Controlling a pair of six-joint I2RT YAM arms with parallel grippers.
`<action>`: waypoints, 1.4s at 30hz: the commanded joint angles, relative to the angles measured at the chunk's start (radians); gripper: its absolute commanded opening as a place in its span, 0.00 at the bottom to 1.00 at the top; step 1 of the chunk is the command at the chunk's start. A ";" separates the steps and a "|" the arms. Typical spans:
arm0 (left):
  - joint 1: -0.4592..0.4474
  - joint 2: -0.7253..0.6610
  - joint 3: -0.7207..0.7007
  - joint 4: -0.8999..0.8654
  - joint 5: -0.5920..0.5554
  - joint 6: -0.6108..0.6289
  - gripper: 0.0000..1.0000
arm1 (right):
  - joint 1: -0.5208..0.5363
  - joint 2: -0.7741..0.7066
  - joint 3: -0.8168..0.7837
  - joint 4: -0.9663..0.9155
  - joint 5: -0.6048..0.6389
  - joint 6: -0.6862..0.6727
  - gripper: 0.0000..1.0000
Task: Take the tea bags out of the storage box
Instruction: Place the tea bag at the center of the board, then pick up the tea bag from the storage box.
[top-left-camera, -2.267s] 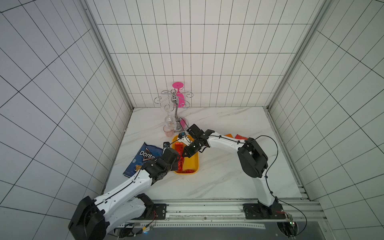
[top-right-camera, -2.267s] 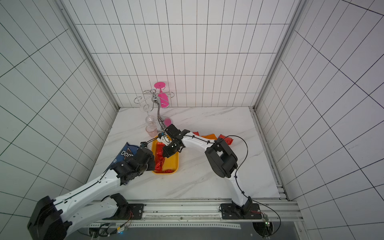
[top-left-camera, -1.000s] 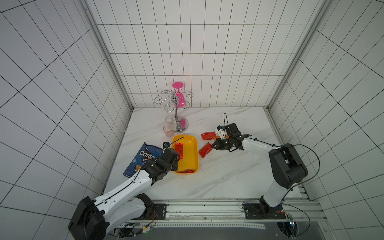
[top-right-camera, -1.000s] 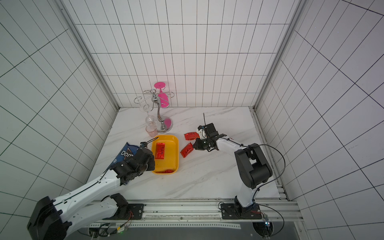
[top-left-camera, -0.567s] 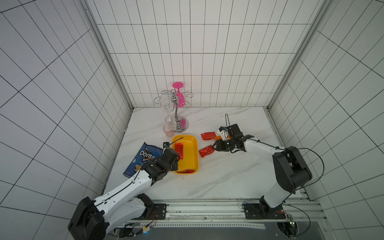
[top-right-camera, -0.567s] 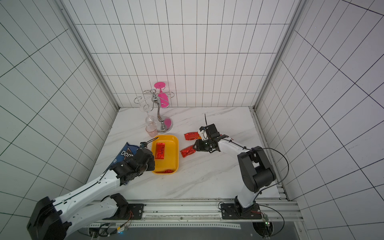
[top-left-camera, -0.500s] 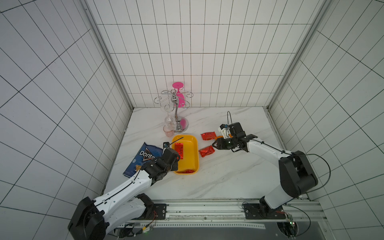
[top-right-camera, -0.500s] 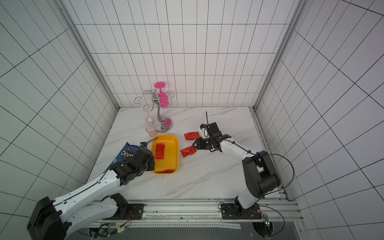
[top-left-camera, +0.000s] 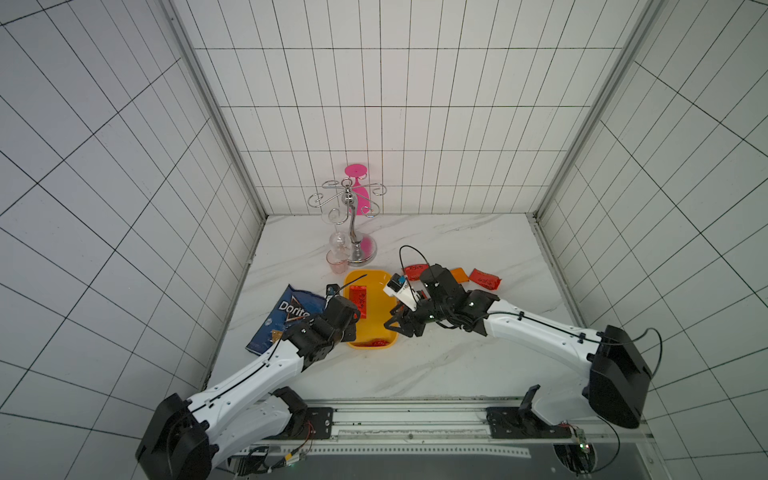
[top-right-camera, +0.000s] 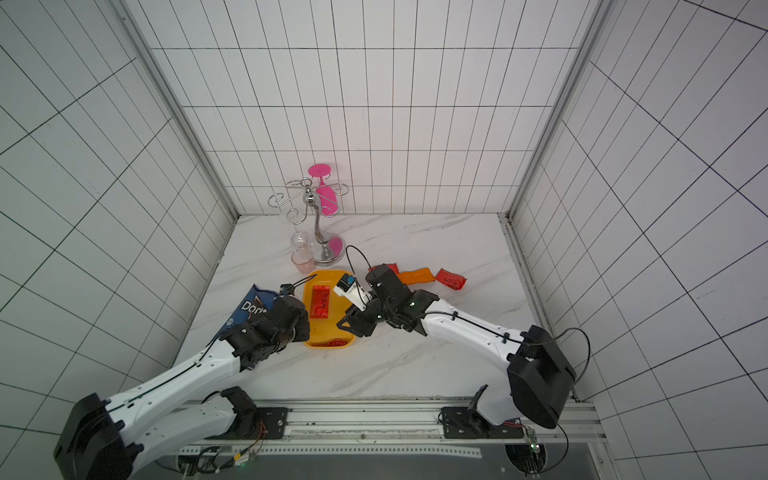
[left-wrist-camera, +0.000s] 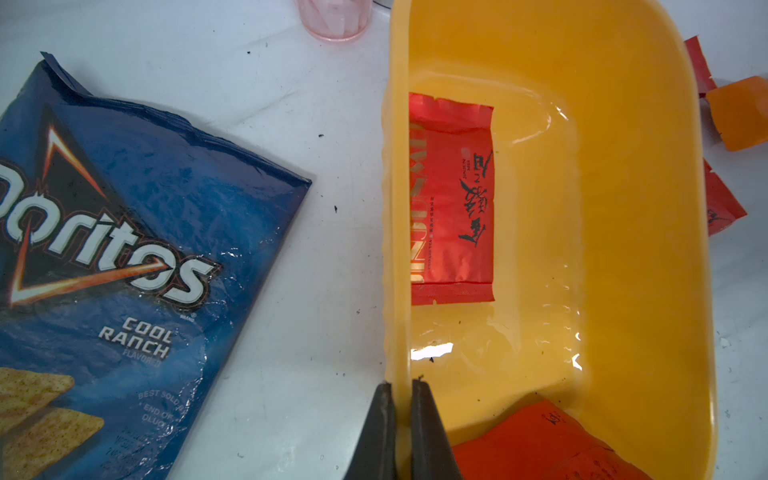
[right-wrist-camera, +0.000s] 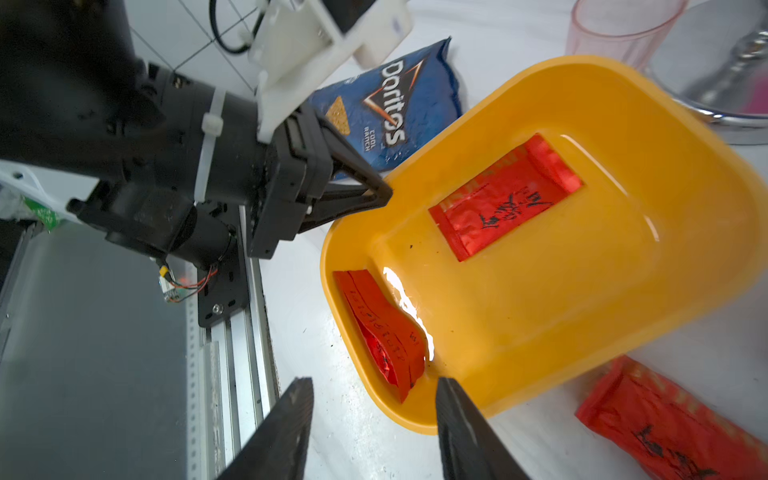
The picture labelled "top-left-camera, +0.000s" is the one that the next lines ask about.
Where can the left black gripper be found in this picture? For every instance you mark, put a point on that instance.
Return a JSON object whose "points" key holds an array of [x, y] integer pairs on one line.
{"points": [[349, 335]]}

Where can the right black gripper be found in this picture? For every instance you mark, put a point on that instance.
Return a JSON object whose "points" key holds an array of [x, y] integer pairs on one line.
{"points": [[411, 317]]}

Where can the orange tea bag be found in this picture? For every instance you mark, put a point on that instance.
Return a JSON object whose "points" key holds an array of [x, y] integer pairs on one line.
{"points": [[460, 275]]}

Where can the red tea bag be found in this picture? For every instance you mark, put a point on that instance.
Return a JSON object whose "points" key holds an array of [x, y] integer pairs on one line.
{"points": [[485, 280], [414, 272], [374, 344], [358, 296]]}

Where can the yellow plastic storage box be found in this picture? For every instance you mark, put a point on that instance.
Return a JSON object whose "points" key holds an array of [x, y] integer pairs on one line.
{"points": [[379, 306]]}

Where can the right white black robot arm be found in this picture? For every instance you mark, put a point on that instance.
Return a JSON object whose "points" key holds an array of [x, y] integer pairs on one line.
{"points": [[608, 377]]}

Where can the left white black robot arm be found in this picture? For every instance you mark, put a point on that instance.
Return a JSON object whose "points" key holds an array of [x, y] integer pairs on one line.
{"points": [[187, 438]]}

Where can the blue Doritos chip bag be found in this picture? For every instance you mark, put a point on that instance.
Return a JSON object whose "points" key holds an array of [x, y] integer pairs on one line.
{"points": [[292, 306]]}

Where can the small pink glass cup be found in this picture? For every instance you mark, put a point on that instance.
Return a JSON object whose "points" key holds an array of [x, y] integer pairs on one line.
{"points": [[337, 262]]}

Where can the clear hanging wine glass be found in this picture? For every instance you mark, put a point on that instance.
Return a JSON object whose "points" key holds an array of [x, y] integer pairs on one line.
{"points": [[337, 217]]}

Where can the chrome wine glass rack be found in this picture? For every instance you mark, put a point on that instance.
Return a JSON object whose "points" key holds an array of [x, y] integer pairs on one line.
{"points": [[334, 193]]}

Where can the pink hanging wine glass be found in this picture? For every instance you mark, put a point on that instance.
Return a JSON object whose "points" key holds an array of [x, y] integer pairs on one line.
{"points": [[358, 173]]}

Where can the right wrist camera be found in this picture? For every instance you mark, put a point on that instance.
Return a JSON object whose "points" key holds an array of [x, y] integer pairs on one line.
{"points": [[399, 287]]}

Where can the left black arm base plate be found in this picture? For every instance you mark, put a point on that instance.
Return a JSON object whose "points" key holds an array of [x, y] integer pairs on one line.
{"points": [[312, 423]]}

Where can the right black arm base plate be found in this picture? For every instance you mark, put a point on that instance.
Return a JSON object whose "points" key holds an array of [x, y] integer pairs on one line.
{"points": [[511, 424]]}

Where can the aluminium mounting rail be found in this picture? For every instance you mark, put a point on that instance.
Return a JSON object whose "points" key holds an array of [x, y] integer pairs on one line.
{"points": [[453, 426]]}

